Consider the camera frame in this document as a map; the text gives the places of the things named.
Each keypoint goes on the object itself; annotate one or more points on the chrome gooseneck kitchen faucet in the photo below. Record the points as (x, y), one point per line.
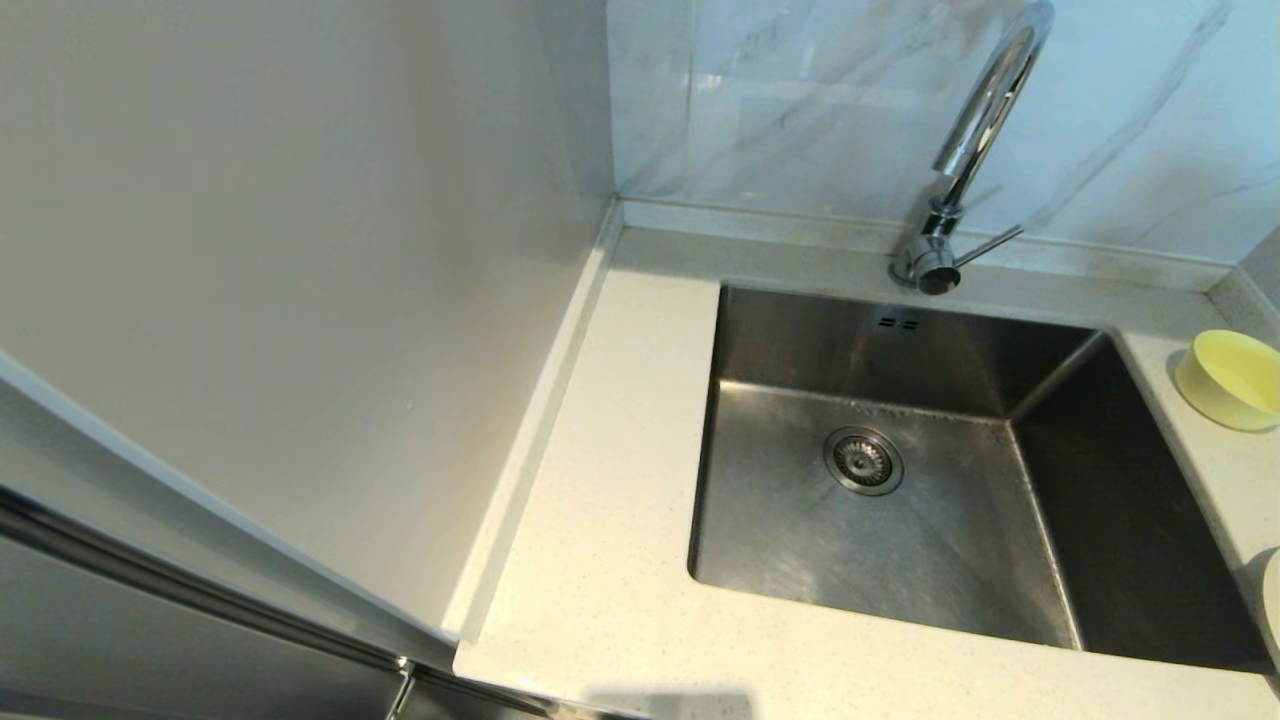
(985, 105)

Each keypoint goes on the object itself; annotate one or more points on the round metal drain strainer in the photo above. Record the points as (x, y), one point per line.
(863, 461)

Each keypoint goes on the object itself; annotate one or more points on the grey metal appliance door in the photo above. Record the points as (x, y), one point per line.
(150, 640)

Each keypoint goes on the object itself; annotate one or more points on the stainless steel sink basin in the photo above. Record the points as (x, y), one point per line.
(900, 560)

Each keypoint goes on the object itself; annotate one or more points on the yellow plastic bowl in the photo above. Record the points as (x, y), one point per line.
(1235, 385)

